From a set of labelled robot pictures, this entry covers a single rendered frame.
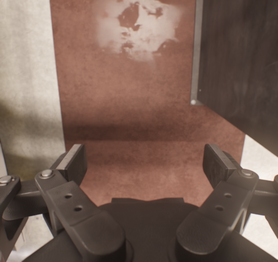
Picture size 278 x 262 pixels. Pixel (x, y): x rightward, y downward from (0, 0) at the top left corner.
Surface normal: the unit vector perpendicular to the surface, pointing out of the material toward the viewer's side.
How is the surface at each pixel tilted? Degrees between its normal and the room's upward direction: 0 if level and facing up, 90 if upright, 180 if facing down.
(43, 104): 0
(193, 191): 0
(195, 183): 0
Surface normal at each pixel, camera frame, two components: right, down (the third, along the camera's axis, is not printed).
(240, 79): -1.00, 0.00
